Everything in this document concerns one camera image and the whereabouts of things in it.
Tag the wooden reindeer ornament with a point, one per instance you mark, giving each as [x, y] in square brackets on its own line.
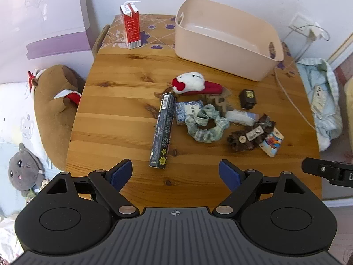
[220, 99]

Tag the small black box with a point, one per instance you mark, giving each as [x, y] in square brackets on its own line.
[247, 98]

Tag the wooden desk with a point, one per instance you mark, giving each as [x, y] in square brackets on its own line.
[115, 116]

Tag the long dark printed box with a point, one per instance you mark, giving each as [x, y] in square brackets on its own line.
[164, 129]

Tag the white charger plug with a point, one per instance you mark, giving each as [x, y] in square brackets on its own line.
[317, 31]

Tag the colourful card packet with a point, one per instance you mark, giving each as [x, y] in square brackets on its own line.
[272, 143]

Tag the white smartphone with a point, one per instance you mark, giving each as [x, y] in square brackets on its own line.
[318, 99]

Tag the white plush with red bow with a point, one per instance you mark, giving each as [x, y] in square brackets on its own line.
[193, 82]

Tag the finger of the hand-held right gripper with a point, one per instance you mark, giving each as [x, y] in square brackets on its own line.
[313, 166]

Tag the elephant print pillow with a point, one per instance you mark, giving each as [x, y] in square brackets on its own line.
[16, 110]

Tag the green plaid scrunchie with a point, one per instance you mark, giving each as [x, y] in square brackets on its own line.
[198, 132]

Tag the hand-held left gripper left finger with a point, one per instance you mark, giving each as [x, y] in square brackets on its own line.
[121, 175]

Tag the grey cat plush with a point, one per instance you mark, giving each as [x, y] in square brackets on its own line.
[23, 168]

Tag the brown capybara plush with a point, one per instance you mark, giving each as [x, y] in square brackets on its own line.
[52, 110]

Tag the white wall socket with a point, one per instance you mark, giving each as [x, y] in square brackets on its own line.
[297, 22]

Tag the blue white patterned box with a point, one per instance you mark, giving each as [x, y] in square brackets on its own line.
[187, 110]

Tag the beige plastic storage bin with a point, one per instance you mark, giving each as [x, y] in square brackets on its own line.
[220, 41]

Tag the red milk carton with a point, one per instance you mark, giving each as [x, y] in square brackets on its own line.
[132, 24]

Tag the light blue garment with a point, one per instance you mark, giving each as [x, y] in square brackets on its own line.
[328, 121]

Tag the brown hair bow with buttons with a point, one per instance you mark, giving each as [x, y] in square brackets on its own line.
[245, 139]

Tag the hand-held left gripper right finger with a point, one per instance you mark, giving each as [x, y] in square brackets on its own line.
[229, 175]

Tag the wooden chair back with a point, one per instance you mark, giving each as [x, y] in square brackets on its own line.
[98, 40]

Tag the white blue packet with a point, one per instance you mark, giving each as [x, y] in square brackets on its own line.
[240, 116]

